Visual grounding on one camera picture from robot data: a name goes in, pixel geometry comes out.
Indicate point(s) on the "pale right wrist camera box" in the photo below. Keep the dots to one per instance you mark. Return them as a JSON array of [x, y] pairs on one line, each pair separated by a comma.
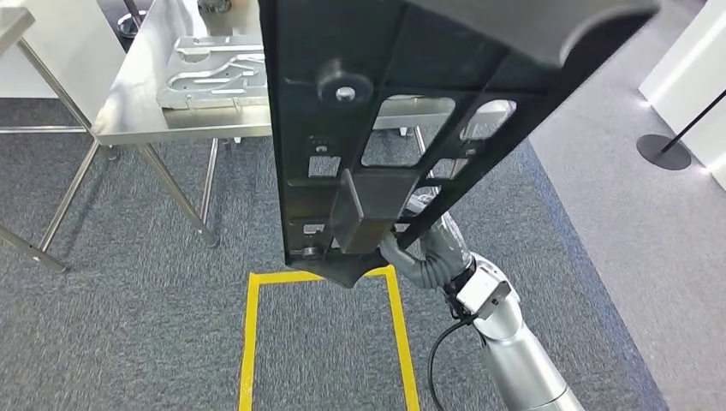
[[483, 292]]

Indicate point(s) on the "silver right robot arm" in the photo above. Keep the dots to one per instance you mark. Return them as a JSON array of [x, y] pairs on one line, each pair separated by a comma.
[[527, 369]]

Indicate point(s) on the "white panel block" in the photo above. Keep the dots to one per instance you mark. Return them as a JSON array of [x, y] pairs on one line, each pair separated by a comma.
[[74, 45]]

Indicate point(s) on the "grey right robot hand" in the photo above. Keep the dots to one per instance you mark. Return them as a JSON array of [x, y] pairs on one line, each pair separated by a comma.
[[451, 247]]

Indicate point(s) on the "yellow floor tape outline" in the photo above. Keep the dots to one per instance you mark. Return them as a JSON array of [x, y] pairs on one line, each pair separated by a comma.
[[249, 340]]

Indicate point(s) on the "black plastic frame part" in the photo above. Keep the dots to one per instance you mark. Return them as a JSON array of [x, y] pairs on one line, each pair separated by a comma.
[[295, 57]]

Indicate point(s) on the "stainless steel workbench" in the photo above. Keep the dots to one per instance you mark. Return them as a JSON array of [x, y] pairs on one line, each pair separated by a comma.
[[136, 113]]

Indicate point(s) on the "aluminium fixture plate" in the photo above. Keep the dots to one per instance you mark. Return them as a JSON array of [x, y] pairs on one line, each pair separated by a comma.
[[215, 74]]

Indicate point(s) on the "white partition block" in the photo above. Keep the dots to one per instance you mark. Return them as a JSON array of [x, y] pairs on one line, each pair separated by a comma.
[[692, 74]]

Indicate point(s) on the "steel frame table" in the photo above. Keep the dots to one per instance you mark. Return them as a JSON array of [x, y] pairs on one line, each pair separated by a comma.
[[62, 198]]

